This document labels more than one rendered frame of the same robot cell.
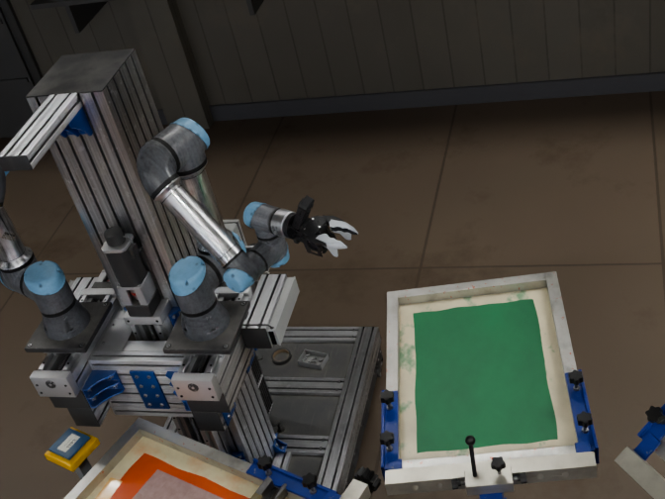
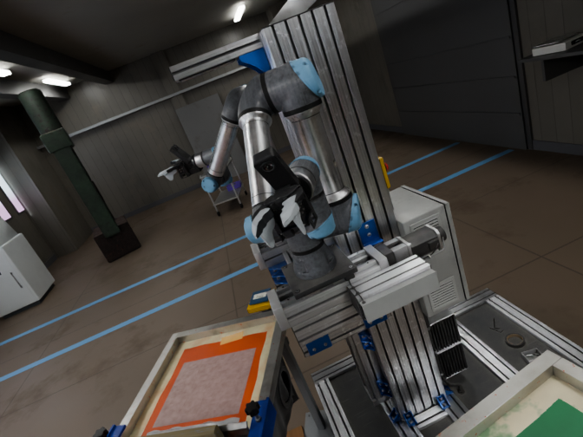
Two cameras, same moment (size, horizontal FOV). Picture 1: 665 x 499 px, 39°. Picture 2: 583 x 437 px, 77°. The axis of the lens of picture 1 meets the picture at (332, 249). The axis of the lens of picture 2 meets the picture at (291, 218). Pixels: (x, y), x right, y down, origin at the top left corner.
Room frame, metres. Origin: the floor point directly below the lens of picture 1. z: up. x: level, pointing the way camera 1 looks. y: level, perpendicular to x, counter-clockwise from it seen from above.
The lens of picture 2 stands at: (1.75, -0.55, 1.87)
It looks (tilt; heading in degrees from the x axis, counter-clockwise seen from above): 20 degrees down; 63
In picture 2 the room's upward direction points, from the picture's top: 22 degrees counter-clockwise
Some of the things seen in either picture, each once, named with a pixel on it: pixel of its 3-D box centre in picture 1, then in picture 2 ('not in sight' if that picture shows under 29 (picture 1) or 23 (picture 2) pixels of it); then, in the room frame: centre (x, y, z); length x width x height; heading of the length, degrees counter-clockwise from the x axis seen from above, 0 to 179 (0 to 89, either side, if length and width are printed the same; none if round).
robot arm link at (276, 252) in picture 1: (269, 249); (309, 215); (2.17, 0.17, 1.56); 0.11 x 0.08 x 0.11; 134
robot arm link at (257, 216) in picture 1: (264, 218); (302, 177); (2.18, 0.16, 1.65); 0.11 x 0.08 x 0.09; 44
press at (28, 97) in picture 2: not in sight; (80, 177); (2.00, 7.08, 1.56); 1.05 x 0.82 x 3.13; 69
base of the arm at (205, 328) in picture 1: (202, 313); (311, 255); (2.28, 0.44, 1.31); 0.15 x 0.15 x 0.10
